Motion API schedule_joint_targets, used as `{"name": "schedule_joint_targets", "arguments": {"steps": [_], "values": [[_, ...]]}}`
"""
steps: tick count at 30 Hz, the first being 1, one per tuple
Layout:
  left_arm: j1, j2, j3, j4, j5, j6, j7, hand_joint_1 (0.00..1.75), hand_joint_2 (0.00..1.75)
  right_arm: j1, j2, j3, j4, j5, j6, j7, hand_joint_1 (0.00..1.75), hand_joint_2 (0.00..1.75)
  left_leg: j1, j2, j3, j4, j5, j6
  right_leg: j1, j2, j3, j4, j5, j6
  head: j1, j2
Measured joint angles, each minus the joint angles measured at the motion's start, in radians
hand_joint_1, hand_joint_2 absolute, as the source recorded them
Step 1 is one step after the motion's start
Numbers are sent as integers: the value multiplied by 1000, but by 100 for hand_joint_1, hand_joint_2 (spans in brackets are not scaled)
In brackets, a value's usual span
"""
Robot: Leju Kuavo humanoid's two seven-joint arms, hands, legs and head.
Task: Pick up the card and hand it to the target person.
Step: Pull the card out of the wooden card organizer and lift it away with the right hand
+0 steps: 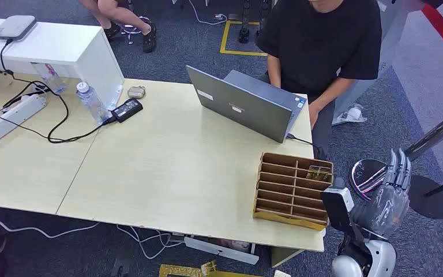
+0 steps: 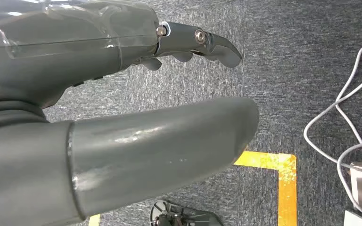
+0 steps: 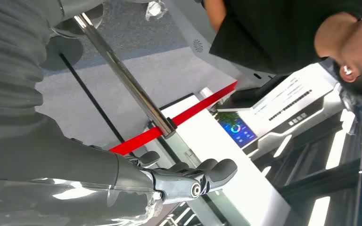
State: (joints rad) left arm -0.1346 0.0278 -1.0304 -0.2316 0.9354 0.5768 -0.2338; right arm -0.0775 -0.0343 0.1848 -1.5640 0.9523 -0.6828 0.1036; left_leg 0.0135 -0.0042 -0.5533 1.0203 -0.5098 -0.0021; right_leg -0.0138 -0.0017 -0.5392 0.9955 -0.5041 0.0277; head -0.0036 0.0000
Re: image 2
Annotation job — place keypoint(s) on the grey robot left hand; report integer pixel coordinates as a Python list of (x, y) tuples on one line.
[(131, 149)]

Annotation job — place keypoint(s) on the worn yellow floor tape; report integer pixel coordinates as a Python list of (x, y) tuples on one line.
[(287, 193)]

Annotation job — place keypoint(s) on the white flat floor object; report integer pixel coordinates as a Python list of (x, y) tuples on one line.
[(356, 220)]

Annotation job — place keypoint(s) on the robot left arm ribbed sleeve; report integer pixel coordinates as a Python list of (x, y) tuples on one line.
[(9, 113)]

